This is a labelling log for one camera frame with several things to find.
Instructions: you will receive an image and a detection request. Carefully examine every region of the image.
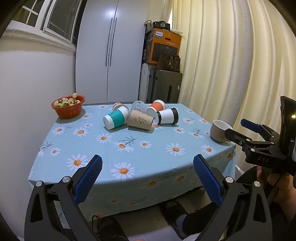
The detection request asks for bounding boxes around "brown handbag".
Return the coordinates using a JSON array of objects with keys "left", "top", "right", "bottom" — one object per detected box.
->
[{"left": 158, "top": 54, "right": 181, "bottom": 73}]

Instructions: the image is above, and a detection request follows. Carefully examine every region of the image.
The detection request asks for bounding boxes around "teal and white paper cup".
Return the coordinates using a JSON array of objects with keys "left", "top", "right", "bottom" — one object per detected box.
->
[{"left": 103, "top": 108, "right": 130, "bottom": 130}]

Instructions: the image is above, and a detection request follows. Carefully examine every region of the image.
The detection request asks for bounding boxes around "orange and white paper cup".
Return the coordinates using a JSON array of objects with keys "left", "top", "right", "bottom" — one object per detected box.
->
[{"left": 146, "top": 100, "right": 166, "bottom": 116}]

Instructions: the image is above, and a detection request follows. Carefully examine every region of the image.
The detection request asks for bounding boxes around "beige ceramic cup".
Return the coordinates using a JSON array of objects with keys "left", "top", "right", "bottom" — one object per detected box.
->
[{"left": 210, "top": 120, "right": 233, "bottom": 143}]

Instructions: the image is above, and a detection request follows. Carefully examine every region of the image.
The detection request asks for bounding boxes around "black camera bag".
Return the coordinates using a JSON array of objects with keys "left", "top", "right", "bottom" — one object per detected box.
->
[{"left": 144, "top": 20, "right": 171, "bottom": 30}]

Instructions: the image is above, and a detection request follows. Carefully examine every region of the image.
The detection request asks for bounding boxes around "cream curtain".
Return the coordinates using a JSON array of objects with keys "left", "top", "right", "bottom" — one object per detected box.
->
[{"left": 170, "top": 0, "right": 296, "bottom": 167}]

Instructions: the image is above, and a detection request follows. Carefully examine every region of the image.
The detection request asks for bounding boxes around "pile of pale round fruits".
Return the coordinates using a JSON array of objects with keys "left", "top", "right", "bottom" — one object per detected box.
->
[{"left": 54, "top": 93, "right": 82, "bottom": 108}]

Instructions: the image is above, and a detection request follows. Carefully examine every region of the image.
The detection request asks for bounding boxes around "person's leg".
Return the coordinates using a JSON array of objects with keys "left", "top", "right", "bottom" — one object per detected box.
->
[{"left": 176, "top": 167, "right": 296, "bottom": 241}]

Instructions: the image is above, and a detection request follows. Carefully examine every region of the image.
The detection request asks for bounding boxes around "pink and white paper cup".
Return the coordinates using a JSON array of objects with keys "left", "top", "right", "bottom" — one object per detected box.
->
[{"left": 112, "top": 102, "right": 130, "bottom": 112}]

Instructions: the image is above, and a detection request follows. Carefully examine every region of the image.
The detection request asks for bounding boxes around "red plastic bowl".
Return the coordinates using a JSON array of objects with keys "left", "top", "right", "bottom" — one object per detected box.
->
[{"left": 51, "top": 95, "right": 85, "bottom": 119}]

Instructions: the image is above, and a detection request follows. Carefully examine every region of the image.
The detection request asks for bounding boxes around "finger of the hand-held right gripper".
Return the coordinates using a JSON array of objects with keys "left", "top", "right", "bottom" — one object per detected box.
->
[
  {"left": 225, "top": 128, "right": 275, "bottom": 150},
  {"left": 240, "top": 119, "right": 281, "bottom": 139}
]

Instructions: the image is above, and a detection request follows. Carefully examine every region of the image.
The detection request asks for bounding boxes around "black shoe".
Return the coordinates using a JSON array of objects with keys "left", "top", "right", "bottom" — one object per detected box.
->
[{"left": 92, "top": 215, "right": 129, "bottom": 241}]

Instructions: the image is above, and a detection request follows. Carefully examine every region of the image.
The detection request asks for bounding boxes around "orange cardboard box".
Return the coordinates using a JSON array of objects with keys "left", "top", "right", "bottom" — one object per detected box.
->
[{"left": 144, "top": 28, "right": 183, "bottom": 66}]

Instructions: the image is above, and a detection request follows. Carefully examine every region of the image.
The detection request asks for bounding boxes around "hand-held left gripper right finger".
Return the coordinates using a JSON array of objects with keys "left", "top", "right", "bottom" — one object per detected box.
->
[{"left": 193, "top": 154, "right": 271, "bottom": 241}]

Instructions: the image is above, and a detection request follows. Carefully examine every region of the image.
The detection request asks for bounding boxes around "brown paper cup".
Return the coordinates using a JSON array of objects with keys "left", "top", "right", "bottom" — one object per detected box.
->
[{"left": 128, "top": 109, "right": 155, "bottom": 132}]

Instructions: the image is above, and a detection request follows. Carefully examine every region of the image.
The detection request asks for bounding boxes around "clear glass cup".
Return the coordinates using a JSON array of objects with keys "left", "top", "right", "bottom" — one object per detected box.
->
[{"left": 131, "top": 101, "right": 147, "bottom": 114}]

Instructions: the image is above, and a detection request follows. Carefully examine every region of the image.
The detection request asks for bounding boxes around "white framed window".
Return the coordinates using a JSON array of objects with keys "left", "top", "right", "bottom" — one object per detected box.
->
[{"left": 11, "top": 0, "right": 82, "bottom": 45}]

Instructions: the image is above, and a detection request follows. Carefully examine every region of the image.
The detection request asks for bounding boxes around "person's right hand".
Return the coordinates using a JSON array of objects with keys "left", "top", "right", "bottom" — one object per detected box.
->
[{"left": 257, "top": 166, "right": 296, "bottom": 223}]

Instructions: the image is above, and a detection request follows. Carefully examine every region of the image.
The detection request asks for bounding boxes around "grey suitcase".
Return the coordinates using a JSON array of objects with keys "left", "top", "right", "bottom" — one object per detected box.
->
[{"left": 148, "top": 68, "right": 183, "bottom": 103}]

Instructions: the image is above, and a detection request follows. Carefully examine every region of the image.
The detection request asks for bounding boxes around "blue daisy tablecloth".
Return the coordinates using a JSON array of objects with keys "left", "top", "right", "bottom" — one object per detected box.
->
[{"left": 28, "top": 103, "right": 237, "bottom": 220}]

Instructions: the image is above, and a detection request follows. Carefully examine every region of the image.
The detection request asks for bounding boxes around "black and white paper cup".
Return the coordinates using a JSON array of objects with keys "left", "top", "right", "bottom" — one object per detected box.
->
[{"left": 154, "top": 107, "right": 179, "bottom": 125}]

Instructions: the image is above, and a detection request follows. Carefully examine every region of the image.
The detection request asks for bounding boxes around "white wardrobe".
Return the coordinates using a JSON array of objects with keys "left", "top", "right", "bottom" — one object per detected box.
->
[{"left": 75, "top": 0, "right": 174, "bottom": 105}]

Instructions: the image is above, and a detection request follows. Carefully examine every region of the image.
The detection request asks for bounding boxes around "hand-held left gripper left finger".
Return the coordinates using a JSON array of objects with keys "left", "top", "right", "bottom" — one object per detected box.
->
[{"left": 24, "top": 154, "right": 103, "bottom": 241}]

